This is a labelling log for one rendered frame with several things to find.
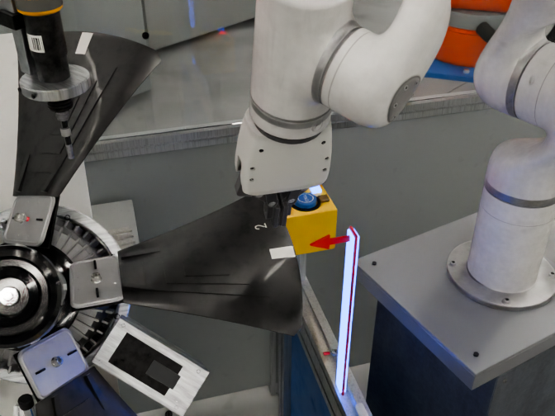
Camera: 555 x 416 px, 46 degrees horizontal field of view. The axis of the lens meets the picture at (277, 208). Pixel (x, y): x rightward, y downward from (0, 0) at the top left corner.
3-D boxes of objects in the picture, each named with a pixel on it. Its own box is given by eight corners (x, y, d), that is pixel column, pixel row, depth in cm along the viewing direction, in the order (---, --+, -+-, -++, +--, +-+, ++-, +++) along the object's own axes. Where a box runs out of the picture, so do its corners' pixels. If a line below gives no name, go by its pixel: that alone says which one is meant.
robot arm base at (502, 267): (494, 230, 129) (513, 148, 118) (579, 283, 116) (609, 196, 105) (424, 266, 120) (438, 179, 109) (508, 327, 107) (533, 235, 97)
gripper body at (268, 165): (327, 78, 70) (314, 151, 79) (233, 88, 68) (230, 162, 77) (348, 127, 66) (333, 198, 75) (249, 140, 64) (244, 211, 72)
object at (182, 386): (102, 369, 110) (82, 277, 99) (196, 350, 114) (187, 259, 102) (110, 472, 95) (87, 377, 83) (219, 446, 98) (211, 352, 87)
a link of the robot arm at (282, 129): (324, 60, 69) (320, 82, 71) (242, 69, 67) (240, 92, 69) (349, 115, 64) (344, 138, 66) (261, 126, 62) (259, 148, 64)
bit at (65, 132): (67, 156, 74) (58, 114, 71) (77, 155, 74) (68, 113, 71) (65, 160, 73) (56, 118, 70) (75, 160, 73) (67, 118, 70)
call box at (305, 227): (262, 215, 132) (261, 170, 126) (309, 207, 135) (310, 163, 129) (283, 264, 120) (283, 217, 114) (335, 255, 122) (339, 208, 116)
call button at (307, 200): (291, 200, 119) (291, 192, 118) (312, 197, 120) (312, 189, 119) (297, 213, 116) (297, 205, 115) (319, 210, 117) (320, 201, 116)
